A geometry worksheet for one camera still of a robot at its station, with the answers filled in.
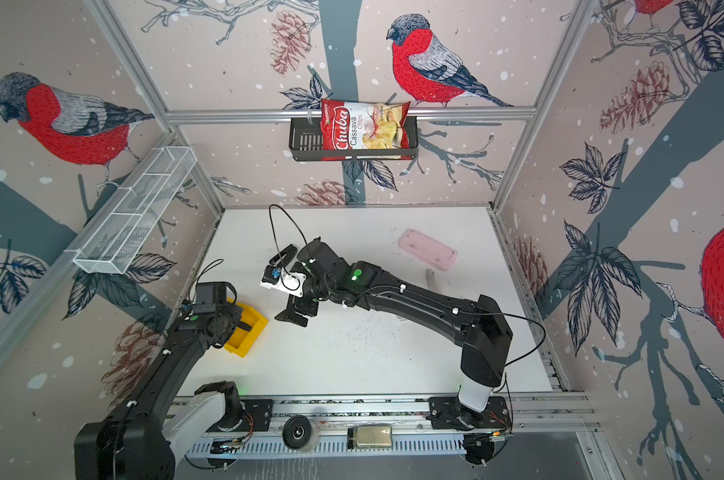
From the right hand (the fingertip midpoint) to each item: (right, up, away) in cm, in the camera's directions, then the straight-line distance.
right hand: (278, 302), depth 71 cm
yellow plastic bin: (-13, -14, +11) cm, 22 cm away
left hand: (-17, -6, +14) cm, 23 cm away
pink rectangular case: (+43, +10, +36) cm, 57 cm away
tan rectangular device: (+22, -30, -3) cm, 38 cm away
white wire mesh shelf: (-41, +22, +7) cm, 47 cm away
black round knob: (+7, -25, -8) cm, 28 cm away
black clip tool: (-9, +8, +33) cm, 35 cm away
